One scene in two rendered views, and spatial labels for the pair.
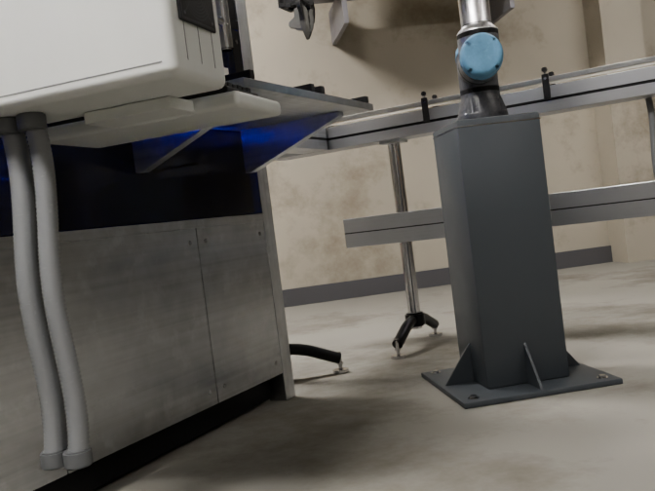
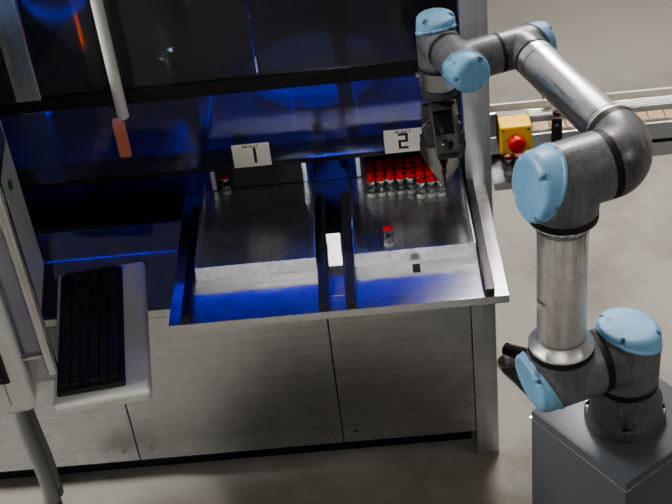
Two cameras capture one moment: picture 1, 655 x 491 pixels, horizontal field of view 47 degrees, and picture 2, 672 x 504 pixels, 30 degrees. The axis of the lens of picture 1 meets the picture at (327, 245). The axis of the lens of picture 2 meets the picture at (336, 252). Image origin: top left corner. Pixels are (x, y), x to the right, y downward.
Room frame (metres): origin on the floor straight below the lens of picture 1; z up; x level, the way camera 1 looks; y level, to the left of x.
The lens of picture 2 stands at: (1.12, -1.83, 2.52)
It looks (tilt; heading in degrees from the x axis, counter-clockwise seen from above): 37 degrees down; 66
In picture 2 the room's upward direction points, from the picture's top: 7 degrees counter-clockwise
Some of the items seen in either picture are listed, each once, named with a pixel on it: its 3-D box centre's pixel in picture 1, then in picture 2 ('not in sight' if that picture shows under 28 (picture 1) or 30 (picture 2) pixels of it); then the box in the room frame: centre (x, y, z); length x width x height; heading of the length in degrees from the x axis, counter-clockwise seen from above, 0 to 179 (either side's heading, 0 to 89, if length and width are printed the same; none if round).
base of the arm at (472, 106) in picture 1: (481, 105); (625, 395); (2.27, -0.51, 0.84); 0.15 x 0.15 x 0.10
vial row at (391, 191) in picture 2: not in sight; (405, 184); (2.25, 0.25, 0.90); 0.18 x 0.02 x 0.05; 153
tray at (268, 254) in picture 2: not in sight; (257, 222); (1.91, 0.33, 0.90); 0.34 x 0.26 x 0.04; 63
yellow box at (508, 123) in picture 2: not in sight; (514, 132); (2.49, 0.16, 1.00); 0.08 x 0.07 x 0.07; 63
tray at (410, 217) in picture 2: not in sight; (408, 208); (2.21, 0.17, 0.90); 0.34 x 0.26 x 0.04; 63
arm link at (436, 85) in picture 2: not in sight; (436, 77); (2.20, -0.01, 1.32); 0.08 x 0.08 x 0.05
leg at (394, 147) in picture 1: (404, 234); not in sight; (3.03, -0.32, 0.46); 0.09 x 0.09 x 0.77; 63
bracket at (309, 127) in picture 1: (292, 143); not in sight; (2.25, 0.06, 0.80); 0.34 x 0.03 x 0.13; 63
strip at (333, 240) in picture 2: not in sight; (335, 263); (1.97, 0.08, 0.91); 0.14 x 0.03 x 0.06; 63
